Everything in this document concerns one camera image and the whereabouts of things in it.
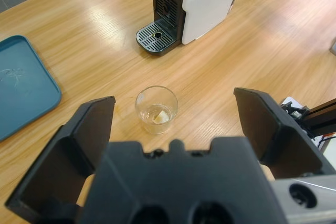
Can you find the small white paper piece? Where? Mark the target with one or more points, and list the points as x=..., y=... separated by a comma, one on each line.
x=161, y=117

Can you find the clear drinking glass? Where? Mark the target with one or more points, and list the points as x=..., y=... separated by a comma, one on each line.
x=157, y=127

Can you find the teal plastic tray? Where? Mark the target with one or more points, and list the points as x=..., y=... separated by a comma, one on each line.
x=23, y=87

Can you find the dark camera mount post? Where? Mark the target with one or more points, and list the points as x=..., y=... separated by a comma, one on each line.
x=323, y=119

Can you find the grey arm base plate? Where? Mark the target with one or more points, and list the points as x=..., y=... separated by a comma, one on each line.
x=333, y=47

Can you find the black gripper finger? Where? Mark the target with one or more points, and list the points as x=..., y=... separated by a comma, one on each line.
x=65, y=155
x=275, y=142

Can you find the white capsule coffee machine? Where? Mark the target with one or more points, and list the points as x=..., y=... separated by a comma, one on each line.
x=210, y=3

